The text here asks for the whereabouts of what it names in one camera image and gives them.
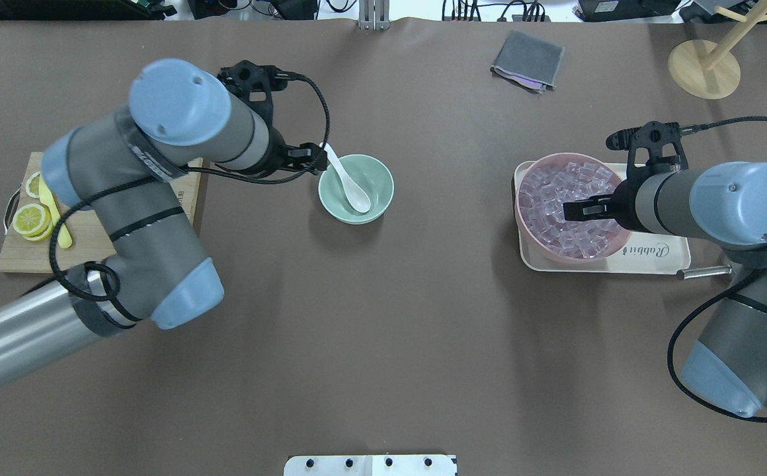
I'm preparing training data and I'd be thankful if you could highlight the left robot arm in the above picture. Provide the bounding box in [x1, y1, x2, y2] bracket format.
[0, 58, 327, 387]

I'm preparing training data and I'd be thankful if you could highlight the white ceramic spoon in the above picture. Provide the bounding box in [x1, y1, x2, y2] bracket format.
[320, 141, 371, 214]

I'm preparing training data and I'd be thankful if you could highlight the pink bowl of ice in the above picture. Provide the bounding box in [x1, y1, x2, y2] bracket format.
[514, 153, 631, 263]

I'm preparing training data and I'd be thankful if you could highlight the wooden cutting board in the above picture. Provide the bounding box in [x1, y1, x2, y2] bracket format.
[0, 151, 202, 274]

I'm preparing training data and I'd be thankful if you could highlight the yellow plastic knife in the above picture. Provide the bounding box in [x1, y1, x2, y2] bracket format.
[37, 174, 74, 249]

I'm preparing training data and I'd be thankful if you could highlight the mint green bowl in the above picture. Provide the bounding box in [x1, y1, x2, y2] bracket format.
[317, 154, 395, 225]

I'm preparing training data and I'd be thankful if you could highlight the aluminium frame post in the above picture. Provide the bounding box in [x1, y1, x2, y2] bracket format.
[357, 0, 391, 31]

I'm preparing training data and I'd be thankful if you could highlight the cream serving tray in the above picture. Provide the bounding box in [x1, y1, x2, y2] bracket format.
[512, 161, 691, 275]

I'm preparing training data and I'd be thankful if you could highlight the wooden cup tree stand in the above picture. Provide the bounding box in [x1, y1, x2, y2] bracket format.
[667, 1, 767, 100]

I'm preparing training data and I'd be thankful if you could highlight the lemon slice stack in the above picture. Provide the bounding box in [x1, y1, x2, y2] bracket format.
[11, 203, 54, 242]

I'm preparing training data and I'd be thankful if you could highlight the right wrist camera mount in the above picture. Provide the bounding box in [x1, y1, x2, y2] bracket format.
[605, 121, 689, 184]

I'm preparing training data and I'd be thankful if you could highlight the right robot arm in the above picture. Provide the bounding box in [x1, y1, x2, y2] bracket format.
[563, 161, 767, 424]

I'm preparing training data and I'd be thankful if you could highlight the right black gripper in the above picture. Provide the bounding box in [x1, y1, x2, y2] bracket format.
[562, 180, 643, 232]

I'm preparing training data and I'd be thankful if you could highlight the lemon slice near bun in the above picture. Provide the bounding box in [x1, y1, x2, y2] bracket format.
[24, 171, 41, 199]

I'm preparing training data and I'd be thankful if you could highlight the grey folded cloth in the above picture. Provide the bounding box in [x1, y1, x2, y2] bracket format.
[490, 31, 565, 94]

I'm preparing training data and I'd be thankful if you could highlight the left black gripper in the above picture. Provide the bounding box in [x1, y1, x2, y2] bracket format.
[259, 126, 329, 178]

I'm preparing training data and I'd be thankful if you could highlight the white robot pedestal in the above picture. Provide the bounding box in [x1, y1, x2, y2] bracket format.
[283, 453, 458, 475]

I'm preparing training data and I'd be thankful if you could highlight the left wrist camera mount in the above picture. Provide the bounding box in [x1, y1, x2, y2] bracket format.
[217, 60, 294, 126]

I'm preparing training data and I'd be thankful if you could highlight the metal ice scoop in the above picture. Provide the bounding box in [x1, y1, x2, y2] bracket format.
[676, 265, 733, 280]

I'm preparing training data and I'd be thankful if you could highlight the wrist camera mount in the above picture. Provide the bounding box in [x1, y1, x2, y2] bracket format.
[605, 121, 689, 184]
[217, 60, 294, 126]

